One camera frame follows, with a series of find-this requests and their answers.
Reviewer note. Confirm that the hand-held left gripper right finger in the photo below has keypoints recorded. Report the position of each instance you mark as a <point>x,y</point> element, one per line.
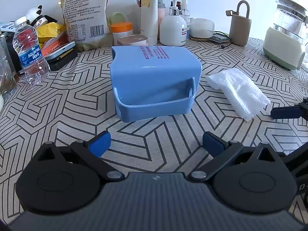
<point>213,145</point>

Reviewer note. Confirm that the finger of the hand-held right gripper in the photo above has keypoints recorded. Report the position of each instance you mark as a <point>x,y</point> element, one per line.
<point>294,154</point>
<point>285,113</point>

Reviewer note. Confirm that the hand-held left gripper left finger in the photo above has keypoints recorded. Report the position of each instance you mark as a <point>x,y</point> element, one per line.
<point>101,144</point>

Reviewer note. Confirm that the white paper towel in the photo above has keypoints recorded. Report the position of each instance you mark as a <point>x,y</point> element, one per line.
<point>238,89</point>

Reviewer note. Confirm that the blue plastic container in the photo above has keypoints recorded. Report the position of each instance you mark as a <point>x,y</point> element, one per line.
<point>154,65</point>

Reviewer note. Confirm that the geometric patterned tablecloth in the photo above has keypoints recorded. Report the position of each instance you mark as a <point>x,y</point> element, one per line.
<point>72,101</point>

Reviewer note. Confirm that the cream green kettle base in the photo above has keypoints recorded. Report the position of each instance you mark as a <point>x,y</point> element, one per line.
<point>281,50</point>

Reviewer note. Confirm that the black flat box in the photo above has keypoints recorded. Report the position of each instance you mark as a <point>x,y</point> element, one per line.
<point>63,61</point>

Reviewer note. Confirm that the grey electronic device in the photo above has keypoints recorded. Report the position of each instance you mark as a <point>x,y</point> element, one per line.
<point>219,38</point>

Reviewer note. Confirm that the silver flat device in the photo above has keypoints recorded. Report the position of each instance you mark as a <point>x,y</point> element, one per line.
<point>60,50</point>

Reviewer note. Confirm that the pink tin case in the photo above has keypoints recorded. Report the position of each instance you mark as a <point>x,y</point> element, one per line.
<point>132,39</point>

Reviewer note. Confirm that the orange snack packet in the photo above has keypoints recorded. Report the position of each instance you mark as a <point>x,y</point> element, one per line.
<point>59,39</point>

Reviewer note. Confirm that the blue label water bottle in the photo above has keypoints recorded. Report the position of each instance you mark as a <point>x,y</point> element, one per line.
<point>30,53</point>

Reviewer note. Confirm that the clear plastic bottle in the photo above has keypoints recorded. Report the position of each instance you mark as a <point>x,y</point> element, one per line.
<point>6,77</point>

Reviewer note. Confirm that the orange lid jar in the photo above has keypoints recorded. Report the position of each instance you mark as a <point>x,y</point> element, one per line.
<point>121,27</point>

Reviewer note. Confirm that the white round box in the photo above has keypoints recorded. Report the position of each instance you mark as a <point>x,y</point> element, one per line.
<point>201,26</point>

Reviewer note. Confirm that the white pump bottle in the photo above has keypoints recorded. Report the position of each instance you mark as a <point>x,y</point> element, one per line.
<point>172,28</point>

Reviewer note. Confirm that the yellow snack packet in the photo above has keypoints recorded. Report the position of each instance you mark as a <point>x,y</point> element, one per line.
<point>49,30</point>

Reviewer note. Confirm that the green round case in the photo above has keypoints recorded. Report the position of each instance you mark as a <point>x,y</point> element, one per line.
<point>116,18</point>

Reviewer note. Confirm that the tan food pouch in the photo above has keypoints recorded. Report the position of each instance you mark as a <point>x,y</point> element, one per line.
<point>84,12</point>

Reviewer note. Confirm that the white cosmetic tube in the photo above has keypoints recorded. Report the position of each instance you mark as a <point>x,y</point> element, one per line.
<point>149,16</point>

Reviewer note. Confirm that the clear spray bottle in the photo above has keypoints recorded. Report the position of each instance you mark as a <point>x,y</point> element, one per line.
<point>184,12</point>

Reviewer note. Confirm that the pink cosmetic bottle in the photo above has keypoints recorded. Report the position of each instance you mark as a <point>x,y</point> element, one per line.
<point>161,13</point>

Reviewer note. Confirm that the panda toy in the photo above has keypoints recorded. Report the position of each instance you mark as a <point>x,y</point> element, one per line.
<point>35,14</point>

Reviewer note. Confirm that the white blue tube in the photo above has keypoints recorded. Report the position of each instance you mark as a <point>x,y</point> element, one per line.
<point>7,26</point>

